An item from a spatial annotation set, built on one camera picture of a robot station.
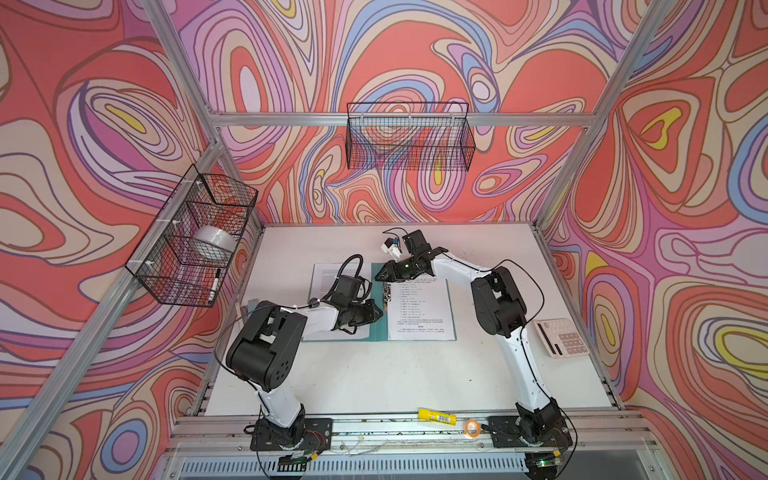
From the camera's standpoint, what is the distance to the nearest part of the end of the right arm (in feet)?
2.70

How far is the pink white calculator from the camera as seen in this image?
2.83 feet

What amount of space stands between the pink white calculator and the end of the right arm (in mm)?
394
